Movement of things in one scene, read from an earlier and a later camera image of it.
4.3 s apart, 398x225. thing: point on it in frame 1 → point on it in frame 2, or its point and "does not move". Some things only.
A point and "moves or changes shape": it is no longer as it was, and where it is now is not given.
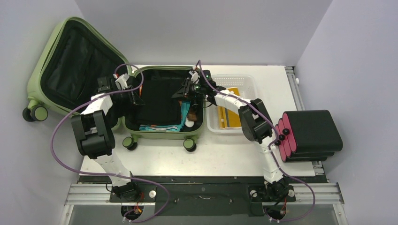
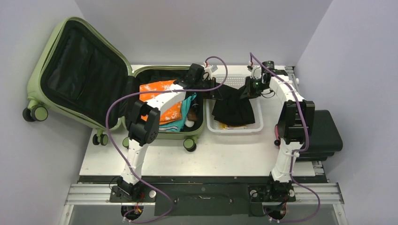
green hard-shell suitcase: [73, 63] does not move
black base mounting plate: [202, 195] does not move
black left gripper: [133, 98] → [211, 82]
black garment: [162, 100] moves or changes shape
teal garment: [175, 127] does not move
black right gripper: [187, 90] → [247, 86]
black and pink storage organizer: [308, 136] does not move
